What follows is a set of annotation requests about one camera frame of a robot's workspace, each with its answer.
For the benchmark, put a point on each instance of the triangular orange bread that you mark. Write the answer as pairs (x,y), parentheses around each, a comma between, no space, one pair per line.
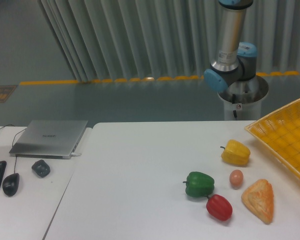
(258,198)

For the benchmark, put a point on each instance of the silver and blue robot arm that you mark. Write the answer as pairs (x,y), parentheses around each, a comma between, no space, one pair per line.
(234,60)

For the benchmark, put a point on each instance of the yellow woven basket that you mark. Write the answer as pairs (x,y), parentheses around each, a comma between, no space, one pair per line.
(279,132)

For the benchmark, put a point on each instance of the green bell pepper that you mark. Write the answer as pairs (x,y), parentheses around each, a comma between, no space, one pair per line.
(199,184)

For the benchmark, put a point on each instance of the yellow bell pepper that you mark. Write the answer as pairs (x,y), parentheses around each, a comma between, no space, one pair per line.
(235,153)

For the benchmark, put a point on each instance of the grey pleated curtain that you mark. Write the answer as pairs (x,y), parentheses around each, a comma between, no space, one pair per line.
(114,40)

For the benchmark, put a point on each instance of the brown egg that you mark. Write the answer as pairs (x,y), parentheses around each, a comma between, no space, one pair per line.
(236,178)

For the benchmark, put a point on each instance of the silver closed laptop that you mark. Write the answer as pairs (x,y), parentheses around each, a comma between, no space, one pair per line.
(51,139)

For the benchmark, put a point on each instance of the red bell pepper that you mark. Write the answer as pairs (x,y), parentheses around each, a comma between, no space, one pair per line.
(219,207)

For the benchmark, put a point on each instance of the small black device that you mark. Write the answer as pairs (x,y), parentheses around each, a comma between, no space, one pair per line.
(41,168)

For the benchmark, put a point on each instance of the black computer mouse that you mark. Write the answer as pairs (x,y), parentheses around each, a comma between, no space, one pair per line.
(10,184)

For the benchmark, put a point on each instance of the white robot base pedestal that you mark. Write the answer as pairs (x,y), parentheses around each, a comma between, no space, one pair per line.
(243,99)

